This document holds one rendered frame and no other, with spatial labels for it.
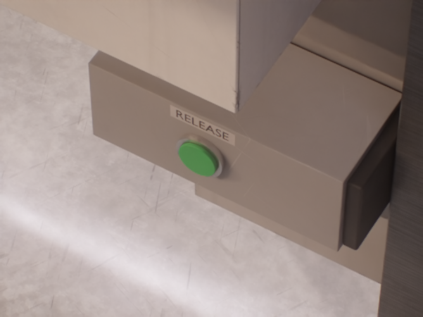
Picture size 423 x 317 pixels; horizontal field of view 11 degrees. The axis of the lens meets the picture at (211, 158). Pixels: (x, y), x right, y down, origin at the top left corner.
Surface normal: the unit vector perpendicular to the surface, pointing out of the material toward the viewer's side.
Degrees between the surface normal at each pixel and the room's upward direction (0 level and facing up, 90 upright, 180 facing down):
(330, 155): 0
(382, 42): 90
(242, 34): 90
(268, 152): 90
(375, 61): 90
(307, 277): 0
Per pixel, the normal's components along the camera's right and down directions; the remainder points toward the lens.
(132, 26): -0.51, 0.69
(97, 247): 0.00, -0.60
